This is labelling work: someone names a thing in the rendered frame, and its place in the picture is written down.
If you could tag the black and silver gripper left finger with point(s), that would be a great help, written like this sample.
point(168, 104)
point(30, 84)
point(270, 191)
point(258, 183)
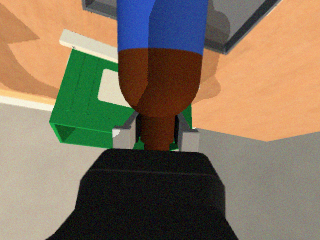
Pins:
point(125, 136)

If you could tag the green crate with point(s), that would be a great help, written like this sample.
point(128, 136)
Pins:
point(89, 99)

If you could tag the grey rectangular tray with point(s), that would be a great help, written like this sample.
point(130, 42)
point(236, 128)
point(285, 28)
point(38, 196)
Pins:
point(228, 21)

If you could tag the blue and brown bottle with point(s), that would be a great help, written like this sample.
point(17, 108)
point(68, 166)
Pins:
point(160, 47)

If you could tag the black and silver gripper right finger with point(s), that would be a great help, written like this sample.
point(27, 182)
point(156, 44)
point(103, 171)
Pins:
point(186, 138)

